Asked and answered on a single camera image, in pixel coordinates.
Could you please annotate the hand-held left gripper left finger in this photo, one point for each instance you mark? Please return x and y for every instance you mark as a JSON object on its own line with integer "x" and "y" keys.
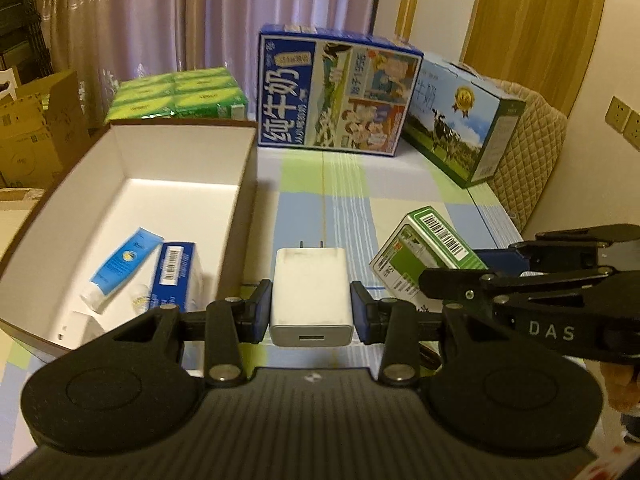
{"x": 262, "y": 310}

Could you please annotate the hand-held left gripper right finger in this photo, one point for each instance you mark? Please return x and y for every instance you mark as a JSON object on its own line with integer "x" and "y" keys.
{"x": 359, "y": 310}

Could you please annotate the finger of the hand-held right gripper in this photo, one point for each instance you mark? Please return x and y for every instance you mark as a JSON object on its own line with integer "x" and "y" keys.
{"x": 450, "y": 285}
{"x": 500, "y": 258}

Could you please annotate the green white medicine box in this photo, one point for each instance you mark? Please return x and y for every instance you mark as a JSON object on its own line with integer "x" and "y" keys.
{"x": 420, "y": 250}

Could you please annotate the white phone charger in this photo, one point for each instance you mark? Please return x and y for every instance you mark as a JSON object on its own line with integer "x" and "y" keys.
{"x": 311, "y": 290}

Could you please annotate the blue white small box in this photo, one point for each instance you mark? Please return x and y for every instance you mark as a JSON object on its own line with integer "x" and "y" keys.
{"x": 175, "y": 270}

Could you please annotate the blue ointment tube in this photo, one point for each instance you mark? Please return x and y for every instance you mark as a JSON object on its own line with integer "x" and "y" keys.
{"x": 120, "y": 265}

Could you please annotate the brown cardboard shoe box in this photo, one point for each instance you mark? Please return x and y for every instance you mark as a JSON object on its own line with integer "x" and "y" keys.
{"x": 175, "y": 160}

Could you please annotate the person's right hand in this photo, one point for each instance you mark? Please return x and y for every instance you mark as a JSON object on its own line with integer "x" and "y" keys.
{"x": 620, "y": 385}

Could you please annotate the beige quilted chair cover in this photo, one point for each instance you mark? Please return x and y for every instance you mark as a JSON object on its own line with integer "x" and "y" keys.
{"x": 535, "y": 160}

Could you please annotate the white cow print milk box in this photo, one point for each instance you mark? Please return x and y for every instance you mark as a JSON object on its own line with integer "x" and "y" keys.
{"x": 460, "y": 125}

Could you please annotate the blue milk carton box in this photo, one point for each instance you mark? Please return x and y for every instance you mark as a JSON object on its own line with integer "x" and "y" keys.
{"x": 300, "y": 100}

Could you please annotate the green tissue multipack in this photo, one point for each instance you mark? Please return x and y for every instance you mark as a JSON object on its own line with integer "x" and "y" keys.
{"x": 175, "y": 92}

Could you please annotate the wooden door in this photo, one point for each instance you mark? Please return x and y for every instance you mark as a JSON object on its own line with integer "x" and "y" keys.
{"x": 530, "y": 25}

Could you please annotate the cream embroidered cloth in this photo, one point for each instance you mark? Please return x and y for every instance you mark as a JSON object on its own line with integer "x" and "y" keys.
{"x": 15, "y": 220}

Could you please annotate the light wooden board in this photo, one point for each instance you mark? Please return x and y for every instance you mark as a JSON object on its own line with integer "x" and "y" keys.
{"x": 407, "y": 10}

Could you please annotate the open brown cardboard box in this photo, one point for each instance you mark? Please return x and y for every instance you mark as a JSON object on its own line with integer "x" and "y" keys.
{"x": 35, "y": 135}

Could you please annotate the lilac patterned curtain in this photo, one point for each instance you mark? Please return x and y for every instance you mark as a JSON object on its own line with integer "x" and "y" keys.
{"x": 200, "y": 10}

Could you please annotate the black rack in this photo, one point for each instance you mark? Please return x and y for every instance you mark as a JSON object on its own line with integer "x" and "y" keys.
{"x": 20, "y": 30}

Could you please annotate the beige wall socket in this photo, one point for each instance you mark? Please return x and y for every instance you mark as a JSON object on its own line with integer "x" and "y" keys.
{"x": 616, "y": 114}
{"x": 632, "y": 130}

